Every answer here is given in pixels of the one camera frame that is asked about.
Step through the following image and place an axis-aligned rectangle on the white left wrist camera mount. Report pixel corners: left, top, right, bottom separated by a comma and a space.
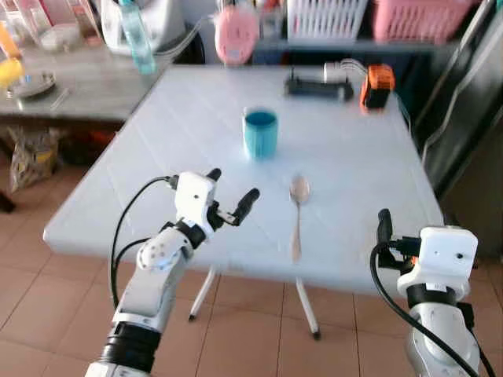
172, 172, 220, 229

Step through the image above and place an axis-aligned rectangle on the white kitchen appliance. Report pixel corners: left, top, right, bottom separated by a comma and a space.
100, 0, 189, 57

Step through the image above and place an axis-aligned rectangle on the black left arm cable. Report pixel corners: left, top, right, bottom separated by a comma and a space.
108, 176, 176, 309

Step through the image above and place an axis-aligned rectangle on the white power adapter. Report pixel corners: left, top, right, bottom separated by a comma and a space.
323, 60, 367, 83

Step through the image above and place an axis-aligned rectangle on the black folded chair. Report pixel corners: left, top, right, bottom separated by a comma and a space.
412, 0, 503, 202

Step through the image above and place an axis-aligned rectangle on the metal fork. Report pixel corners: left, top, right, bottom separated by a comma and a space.
49, 88, 72, 109

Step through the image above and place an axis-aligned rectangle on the blue plastic cup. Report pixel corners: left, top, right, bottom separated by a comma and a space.
242, 108, 280, 161

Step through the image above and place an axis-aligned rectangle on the orange bottle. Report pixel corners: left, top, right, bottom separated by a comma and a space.
0, 22, 21, 60

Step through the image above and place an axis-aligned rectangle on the grey marble side table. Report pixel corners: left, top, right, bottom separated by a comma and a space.
0, 46, 183, 125

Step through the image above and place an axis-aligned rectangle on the black power strip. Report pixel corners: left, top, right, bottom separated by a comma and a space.
284, 69, 356, 103

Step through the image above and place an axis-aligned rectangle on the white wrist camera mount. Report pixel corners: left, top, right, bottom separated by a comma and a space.
397, 226, 479, 296
172, 172, 220, 229

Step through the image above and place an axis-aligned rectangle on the white metal table leg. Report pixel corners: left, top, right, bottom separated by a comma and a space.
294, 276, 322, 341
188, 266, 218, 322

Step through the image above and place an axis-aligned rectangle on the patterned plastic bag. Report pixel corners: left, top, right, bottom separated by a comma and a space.
7, 125, 64, 194

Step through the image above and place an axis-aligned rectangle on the metal bowl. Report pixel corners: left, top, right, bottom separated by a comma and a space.
7, 71, 58, 101

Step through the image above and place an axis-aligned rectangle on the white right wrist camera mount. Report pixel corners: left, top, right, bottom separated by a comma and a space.
397, 226, 479, 296

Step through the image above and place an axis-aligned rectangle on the white plastic basket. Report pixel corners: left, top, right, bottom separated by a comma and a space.
286, 0, 369, 42

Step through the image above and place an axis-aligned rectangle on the metal spoon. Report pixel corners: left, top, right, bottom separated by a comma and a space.
287, 174, 311, 265

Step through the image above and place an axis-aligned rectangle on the orange and black battery charger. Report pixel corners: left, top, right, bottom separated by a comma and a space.
359, 64, 397, 112

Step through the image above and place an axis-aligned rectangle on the yellow round object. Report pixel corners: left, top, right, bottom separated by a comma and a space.
0, 57, 25, 90

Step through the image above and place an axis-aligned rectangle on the pink plastic basket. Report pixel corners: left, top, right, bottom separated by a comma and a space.
372, 0, 477, 45

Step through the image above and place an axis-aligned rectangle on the pink round container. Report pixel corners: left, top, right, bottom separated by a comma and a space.
213, 5, 261, 67

